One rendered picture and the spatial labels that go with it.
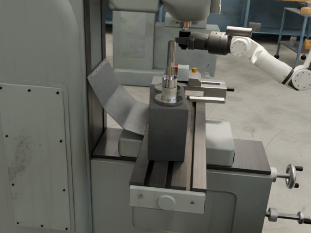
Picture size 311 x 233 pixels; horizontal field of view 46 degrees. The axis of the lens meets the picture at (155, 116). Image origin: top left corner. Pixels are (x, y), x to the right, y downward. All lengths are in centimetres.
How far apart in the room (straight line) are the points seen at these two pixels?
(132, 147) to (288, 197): 153
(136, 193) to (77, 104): 54
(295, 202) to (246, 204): 112
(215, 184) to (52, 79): 81
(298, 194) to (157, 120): 189
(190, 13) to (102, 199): 92
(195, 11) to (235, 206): 86
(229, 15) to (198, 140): 684
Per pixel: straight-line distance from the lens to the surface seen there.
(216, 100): 169
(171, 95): 113
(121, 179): 165
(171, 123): 113
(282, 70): 144
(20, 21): 147
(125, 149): 158
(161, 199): 109
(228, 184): 162
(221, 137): 162
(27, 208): 181
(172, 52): 111
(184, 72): 168
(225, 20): 809
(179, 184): 109
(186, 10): 141
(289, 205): 272
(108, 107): 153
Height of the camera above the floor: 155
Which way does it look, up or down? 24 degrees down
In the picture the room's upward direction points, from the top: 3 degrees clockwise
